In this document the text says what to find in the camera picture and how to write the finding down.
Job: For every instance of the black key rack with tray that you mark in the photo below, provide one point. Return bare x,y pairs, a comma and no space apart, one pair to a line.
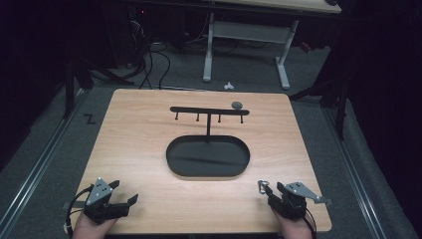
207,156

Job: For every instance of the black metal stand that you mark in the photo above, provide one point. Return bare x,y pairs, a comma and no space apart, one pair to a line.
71,83
340,99

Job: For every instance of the metal floor rail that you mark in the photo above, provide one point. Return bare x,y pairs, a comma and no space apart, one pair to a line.
356,179
40,166

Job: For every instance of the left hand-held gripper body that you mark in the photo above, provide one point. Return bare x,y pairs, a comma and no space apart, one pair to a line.
99,194

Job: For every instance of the person's left hand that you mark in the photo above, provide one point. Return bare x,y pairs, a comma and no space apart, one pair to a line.
91,229

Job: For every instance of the white crumpled paper scrap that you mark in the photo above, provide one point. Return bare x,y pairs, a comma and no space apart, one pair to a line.
228,86

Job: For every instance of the white metal-frame desk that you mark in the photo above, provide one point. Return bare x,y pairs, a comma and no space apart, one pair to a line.
247,31

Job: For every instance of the person's right hand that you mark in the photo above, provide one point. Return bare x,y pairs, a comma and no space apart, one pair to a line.
293,229

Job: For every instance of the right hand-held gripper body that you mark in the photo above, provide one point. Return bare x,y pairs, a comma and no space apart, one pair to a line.
293,202

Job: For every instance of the grey round object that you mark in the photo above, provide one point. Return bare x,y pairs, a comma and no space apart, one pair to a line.
237,105

